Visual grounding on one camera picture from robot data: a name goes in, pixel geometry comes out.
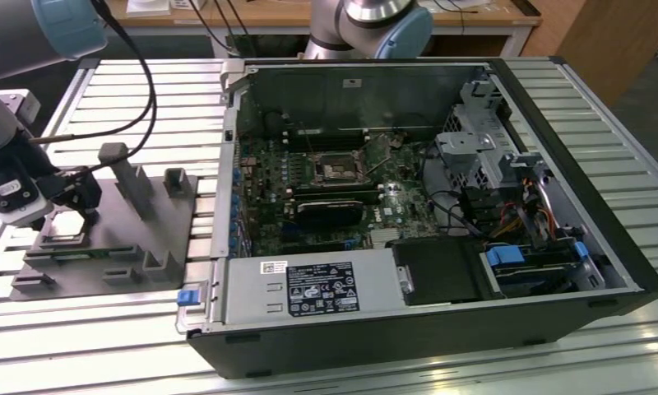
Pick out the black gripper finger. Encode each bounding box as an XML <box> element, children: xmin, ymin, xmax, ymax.
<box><xmin>54</xmin><ymin>167</ymin><xmax>104</xmax><ymax>228</ymax></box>

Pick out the thin wire locking lever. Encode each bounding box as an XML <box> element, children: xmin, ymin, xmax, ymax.
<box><xmin>366</xmin><ymin>142</ymin><xmax>404</xmax><ymax>176</ymax></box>

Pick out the CPU socket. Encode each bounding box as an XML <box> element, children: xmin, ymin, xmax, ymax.
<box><xmin>311</xmin><ymin>151</ymin><xmax>374</xmax><ymax>186</ymax></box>

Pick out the grey plastic parts rack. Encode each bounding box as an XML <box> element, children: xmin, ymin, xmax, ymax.
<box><xmin>10</xmin><ymin>142</ymin><xmax>202</xmax><ymax>304</ymax></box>

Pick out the green RAM stick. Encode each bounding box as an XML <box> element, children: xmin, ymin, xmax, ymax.
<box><xmin>54</xmin><ymin>249</ymin><xmax>116</xmax><ymax>261</ymax></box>

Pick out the silver power supply with label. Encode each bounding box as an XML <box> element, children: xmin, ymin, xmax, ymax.
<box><xmin>219</xmin><ymin>246</ymin><xmax>414</xmax><ymax>324</ymax></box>

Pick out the white cardboard box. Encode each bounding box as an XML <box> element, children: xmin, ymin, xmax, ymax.
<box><xmin>127</xmin><ymin>0</ymin><xmax>172</xmax><ymax>18</ymax></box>

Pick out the small black graphics card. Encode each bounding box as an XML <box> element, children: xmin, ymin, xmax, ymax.
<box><xmin>294</xmin><ymin>198</ymin><xmax>367</xmax><ymax>230</ymax></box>

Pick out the long black RAM slot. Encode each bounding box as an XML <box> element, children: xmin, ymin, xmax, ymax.
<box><xmin>291</xmin><ymin>184</ymin><xmax>379</xmax><ymax>195</ymax></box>
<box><xmin>295</xmin><ymin>191</ymin><xmax>383</xmax><ymax>203</ymax></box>

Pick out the small silver heatsink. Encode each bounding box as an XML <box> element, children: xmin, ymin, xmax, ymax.
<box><xmin>370</xmin><ymin>228</ymin><xmax>400</xmax><ymax>249</ymax></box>

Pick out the green motherboard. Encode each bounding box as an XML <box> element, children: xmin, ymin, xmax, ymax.
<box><xmin>235</xmin><ymin>131</ymin><xmax>446</xmax><ymax>256</ymax></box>

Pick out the black open PC case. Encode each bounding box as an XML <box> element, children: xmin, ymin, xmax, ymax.
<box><xmin>184</xmin><ymin>55</ymin><xmax>658</xmax><ymax>380</ymax></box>

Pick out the black plastic shroud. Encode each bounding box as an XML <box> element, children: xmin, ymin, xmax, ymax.
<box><xmin>388</xmin><ymin>237</ymin><xmax>499</xmax><ymax>306</ymax></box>

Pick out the silver metal drive cage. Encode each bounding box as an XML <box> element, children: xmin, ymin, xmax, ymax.
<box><xmin>432</xmin><ymin>80</ymin><xmax>554</xmax><ymax>193</ymax></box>

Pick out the blue disk carrier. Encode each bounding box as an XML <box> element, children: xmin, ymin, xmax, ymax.
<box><xmin>486</xmin><ymin>244</ymin><xmax>528</xmax><ymax>269</ymax></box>

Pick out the wooden cabinet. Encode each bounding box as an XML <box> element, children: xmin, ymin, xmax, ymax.
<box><xmin>520</xmin><ymin>0</ymin><xmax>658</xmax><ymax>107</ymax></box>

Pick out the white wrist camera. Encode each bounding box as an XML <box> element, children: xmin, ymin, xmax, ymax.
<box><xmin>0</xmin><ymin>170</ymin><xmax>52</xmax><ymax>226</ymax></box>

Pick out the white side camera box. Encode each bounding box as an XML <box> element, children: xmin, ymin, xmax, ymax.
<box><xmin>0</xmin><ymin>92</ymin><xmax>43</xmax><ymax>124</ymax></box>

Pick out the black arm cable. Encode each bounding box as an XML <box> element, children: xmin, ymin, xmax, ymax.
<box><xmin>30</xmin><ymin>0</ymin><xmax>160</xmax><ymax>178</ymax></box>

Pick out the grey case corner handle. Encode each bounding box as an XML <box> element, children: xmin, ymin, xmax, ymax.
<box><xmin>219</xmin><ymin>60</ymin><xmax>259</xmax><ymax>92</ymax></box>

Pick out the coloured power wire bundle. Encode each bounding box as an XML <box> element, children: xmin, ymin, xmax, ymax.
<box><xmin>494</xmin><ymin>176</ymin><xmax>562</xmax><ymax>244</ymax></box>

